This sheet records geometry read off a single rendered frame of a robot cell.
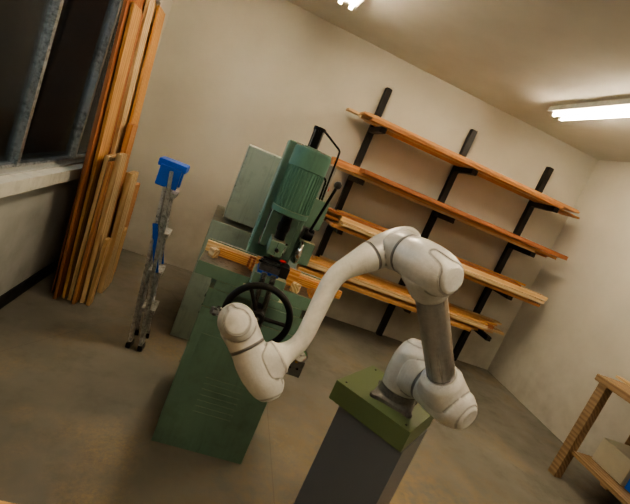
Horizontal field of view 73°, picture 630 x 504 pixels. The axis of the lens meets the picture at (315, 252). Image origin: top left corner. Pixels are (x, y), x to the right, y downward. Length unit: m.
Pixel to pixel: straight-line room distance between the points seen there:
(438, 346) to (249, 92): 3.33
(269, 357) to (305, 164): 0.95
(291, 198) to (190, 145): 2.54
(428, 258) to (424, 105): 3.51
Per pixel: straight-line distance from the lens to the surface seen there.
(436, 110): 4.71
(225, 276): 1.89
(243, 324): 1.16
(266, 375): 1.22
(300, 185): 1.89
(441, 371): 1.57
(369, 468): 1.88
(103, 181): 3.03
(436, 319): 1.40
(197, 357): 2.04
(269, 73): 4.35
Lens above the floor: 1.44
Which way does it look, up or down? 10 degrees down
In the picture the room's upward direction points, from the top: 23 degrees clockwise
